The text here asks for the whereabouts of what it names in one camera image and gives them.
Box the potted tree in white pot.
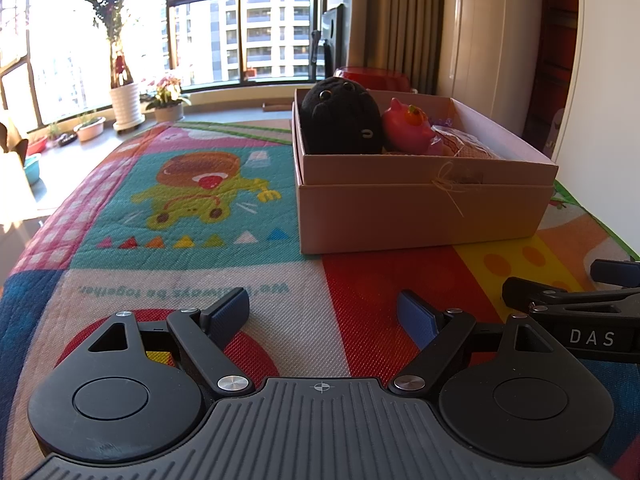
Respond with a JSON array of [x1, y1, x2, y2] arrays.
[[69, 0, 147, 134]]

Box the potted flowers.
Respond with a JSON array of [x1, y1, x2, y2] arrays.
[[145, 75, 193, 123]]

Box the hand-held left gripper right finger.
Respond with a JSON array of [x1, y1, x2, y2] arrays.
[[389, 290, 566, 398]]

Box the bread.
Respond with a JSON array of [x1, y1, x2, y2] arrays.
[[431, 124, 507, 160]]

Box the white standing air conditioner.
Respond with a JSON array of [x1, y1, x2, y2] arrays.
[[445, 0, 581, 133]]

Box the pink pig toy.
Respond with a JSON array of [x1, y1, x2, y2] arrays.
[[382, 97, 446, 157]]

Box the black monitor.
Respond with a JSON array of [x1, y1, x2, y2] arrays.
[[320, 4, 347, 82]]

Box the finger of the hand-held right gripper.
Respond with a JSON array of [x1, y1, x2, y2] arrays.
[[590, 259, 640, 289], [501, 276, 640, 322]]

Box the black plush toy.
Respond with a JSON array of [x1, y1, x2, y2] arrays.
[[299, 76, 386, 156]]

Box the beige striped curtain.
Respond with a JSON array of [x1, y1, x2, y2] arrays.
[[347, 0, 468, 96]]

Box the red bowl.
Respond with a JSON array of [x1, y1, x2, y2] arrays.
[[334, 65, 409, 94]]

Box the dark wooden door frame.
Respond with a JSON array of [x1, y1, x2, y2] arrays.
[[522, 0, 581, 153]]

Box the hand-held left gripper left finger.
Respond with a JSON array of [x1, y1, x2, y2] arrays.
[[87, 287, 256, 396]]

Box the colourful printed play mat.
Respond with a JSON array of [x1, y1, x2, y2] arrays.
[[0, 121, 640, 480]]

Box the white planter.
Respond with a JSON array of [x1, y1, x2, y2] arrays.
[[74, 116, 107, 142]]

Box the beige cardboard box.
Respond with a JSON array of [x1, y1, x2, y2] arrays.
[[291, 87, 560, 256]]

